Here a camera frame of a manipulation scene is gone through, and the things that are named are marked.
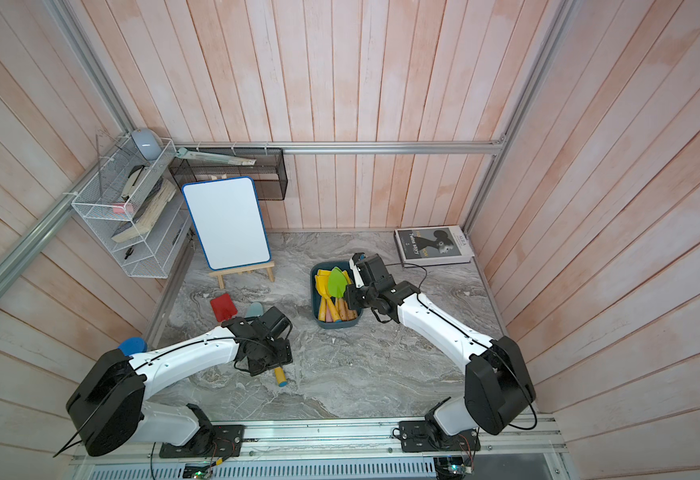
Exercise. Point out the yellow plastic scoop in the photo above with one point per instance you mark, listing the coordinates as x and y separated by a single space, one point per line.
280 376
321 281
322 310

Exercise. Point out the white wire mesh shelf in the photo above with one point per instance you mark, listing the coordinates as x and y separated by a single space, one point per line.
135 209

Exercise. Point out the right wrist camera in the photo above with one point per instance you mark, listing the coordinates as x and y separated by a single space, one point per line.
354 267

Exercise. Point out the wooden easel stand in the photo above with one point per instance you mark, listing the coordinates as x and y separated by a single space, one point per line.
267 267

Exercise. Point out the red shovel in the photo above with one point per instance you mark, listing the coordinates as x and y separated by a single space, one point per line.
223 308

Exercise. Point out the black and white book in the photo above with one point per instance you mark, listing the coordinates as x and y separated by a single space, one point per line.
433 246

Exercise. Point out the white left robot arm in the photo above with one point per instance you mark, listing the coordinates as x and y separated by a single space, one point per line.
112 405

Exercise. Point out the green trowel with wooden handle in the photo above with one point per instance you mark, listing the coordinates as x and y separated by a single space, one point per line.
336 288

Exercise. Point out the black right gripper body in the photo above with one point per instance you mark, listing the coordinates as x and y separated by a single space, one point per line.
361 298

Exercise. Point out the teal plastic storage box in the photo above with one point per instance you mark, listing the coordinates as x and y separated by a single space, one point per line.
315 298

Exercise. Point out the grey blue trowel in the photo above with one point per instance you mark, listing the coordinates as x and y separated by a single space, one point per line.
255 310

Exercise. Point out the black wire basket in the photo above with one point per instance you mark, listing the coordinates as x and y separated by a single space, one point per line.
264 166

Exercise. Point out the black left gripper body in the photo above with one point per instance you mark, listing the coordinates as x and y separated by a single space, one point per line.
271 356

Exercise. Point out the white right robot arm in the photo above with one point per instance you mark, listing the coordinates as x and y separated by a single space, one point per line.
497 384

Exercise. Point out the blue lid pen jar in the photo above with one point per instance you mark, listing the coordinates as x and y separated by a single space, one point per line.
133 346

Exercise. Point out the blue framed whiteboard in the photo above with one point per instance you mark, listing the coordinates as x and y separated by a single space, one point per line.
228 222

